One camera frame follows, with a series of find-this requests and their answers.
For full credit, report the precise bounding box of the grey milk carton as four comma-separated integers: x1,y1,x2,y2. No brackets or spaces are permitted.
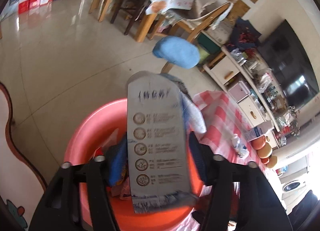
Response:
127,71,206,214

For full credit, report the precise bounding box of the white washing machine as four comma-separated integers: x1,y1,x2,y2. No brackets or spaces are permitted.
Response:
279,155,315,206

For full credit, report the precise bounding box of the crushed white plastic bottle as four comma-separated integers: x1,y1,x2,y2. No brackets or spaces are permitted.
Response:
231,134,249,159

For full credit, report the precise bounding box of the pink storage box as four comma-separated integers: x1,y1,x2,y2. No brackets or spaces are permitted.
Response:
228,80,251,102

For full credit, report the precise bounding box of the white TV cabinet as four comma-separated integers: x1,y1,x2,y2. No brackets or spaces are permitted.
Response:
203,46,300,149

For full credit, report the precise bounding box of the small orange persimmon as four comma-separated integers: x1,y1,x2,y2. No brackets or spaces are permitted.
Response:
261,157,270,165

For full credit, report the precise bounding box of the wooden chair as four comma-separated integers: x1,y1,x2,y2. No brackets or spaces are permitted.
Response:
149,0,237,42

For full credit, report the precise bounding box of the pink plastic basin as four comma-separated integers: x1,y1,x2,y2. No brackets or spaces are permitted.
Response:
64,99,199,230

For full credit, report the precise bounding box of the tall white milk carton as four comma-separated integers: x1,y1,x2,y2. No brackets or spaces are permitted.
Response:
244,120,274,142

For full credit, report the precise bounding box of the red apple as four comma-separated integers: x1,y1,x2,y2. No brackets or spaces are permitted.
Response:
251,135,266,150

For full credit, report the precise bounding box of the light green trash bin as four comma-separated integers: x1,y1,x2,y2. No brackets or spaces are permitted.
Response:
197,44,212,65

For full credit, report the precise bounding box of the small yellow pear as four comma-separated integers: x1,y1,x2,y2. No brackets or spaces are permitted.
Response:
266,155,278,169

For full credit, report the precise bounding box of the pink checkered tablecloth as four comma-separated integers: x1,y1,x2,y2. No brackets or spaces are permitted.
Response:
172,91,266,230

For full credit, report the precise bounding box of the black television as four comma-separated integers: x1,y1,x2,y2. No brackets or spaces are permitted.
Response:
258,20,319,109

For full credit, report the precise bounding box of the blue cushioned stool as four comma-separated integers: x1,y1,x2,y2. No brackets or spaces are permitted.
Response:
152,36,200,69

